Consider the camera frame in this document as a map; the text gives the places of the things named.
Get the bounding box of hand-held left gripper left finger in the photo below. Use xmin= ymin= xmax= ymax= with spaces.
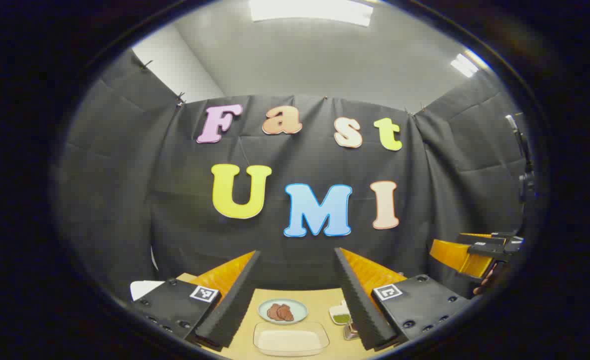
xmin=132 ymin=250 xmax=261 ymax=351

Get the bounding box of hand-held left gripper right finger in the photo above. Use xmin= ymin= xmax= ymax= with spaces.
xmin=334 ymin=247 xmax=471 ymax=352

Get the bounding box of white divided dish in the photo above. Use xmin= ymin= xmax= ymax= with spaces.
xmin=329 ymin=300 xmax=352 ymax=326

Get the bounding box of clear glass dish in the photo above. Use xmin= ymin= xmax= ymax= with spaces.
xmin=253 ymin=321 xmax=330 ymax=357

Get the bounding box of light green plate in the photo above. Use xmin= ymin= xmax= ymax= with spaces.
xmin=258 ymin=298 xmax=308 ymax=326

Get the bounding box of black tripod stand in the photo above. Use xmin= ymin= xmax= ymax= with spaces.
xmin=505 ymin=114 xmax=539 ymax=206

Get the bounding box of black backdrop cloth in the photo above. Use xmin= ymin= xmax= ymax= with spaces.
xmin=57 ymin=47 xmax=533 ymax=301

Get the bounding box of ceiling light panel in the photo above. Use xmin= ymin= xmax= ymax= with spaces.
xmin=450 ymin=51 xmax=481 ymax=79
xmin=249 ymin=0 xmax=374 ymax=27

